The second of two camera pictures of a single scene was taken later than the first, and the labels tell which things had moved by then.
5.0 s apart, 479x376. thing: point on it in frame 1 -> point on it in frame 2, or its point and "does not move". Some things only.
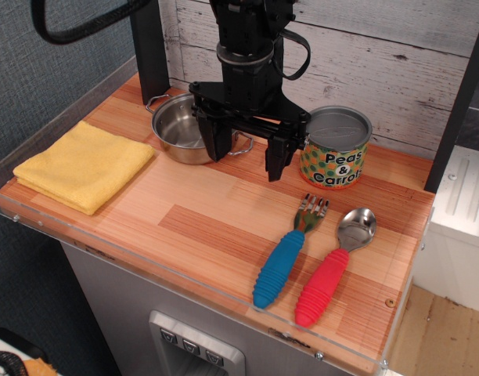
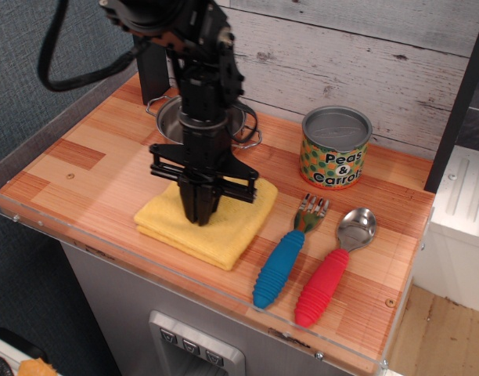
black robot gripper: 254,99 -> 205,151
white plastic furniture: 454,257 does not move
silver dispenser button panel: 185,350 does not move
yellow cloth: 81,168 -> 218,243
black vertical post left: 152,59 does not move
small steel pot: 175,125 does not move
